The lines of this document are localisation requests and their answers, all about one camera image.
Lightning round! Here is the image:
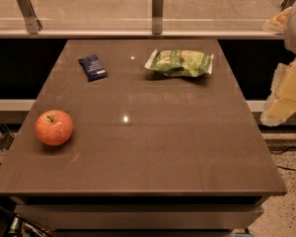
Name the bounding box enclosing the left metal railing bracket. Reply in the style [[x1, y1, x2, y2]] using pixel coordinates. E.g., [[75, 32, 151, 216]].
[[16, 0, 42, 35]]

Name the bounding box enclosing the green jalapeno chip bag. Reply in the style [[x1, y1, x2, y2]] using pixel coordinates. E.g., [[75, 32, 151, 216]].
[[145, 49, 214, 78]]

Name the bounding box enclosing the black floor cable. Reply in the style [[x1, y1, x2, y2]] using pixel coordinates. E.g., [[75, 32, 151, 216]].
[[269, 145, 296, 174]]

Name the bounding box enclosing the middle metal railing bracket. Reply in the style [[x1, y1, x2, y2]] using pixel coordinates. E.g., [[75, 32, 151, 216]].
[[152, 0, 164, 35]]

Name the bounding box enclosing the blue snack bar wrapper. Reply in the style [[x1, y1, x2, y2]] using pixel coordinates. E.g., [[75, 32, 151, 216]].
[[78, 54, 108, 82]]

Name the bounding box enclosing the red apple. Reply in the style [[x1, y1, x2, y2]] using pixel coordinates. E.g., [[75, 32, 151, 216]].
[[36, 110, 74, 146]]

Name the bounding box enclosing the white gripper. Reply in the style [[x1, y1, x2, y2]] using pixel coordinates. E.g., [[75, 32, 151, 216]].
[[260, 1, 296, 126]]

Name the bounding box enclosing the glass railing panel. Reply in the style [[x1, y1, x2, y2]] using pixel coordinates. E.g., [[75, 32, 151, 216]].
[[0, 0, 284, 31]]

